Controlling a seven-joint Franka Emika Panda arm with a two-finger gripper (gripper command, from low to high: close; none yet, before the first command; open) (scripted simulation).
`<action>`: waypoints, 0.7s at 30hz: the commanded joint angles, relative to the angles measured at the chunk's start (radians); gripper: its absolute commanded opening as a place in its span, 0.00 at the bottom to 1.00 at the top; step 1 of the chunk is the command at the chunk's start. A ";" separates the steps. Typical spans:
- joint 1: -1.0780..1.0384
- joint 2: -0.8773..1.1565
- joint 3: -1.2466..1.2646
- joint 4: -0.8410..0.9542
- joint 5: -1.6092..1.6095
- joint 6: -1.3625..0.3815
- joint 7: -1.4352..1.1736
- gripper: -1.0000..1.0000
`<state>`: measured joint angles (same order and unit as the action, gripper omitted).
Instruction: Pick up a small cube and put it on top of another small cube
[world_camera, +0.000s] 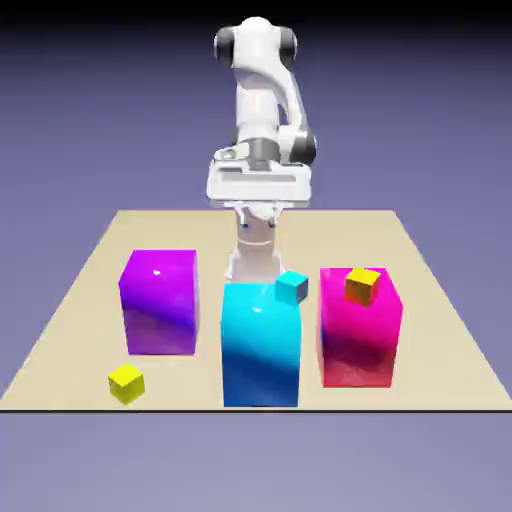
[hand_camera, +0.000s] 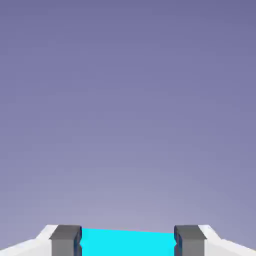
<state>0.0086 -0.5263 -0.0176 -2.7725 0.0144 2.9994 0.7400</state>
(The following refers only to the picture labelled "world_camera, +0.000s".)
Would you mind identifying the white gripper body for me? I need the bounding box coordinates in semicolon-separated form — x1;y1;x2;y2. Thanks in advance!
205;158;314;210

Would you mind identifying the small cyan cube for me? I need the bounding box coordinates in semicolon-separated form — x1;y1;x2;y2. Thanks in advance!
274;269;310;306

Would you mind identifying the small orange cube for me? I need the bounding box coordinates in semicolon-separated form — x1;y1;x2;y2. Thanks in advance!
344;267;382;308

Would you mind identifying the small yellow cube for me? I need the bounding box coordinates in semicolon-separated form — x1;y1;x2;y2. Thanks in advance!
107;363;146;405

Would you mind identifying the large purple box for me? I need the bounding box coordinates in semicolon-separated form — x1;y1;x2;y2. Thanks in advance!
118;249;198;356

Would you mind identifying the large cyan box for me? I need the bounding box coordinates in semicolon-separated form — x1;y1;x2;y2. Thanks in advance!
220;281;303;408

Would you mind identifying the large pink box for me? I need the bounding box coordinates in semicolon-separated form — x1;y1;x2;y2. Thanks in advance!
318;266;404;388

